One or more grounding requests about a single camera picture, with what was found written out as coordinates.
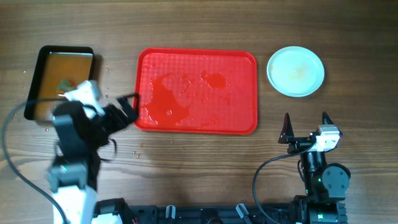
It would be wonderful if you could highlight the orange green scrub sponge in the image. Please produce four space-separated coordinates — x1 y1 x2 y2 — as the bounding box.
56 80 76 94

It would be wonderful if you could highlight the black tray with brown water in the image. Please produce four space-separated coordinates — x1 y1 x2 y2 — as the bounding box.
27 45 95 101

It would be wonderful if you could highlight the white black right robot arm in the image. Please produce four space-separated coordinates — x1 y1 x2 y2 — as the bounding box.
278 112 351 224

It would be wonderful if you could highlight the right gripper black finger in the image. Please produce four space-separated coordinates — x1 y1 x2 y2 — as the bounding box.
278 113 294 144
322 111 343 137

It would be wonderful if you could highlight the red plastic serving tray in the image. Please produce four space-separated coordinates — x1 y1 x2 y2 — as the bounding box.
135 47 258 135

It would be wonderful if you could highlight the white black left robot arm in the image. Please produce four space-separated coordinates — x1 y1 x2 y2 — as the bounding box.
48 93 139 223

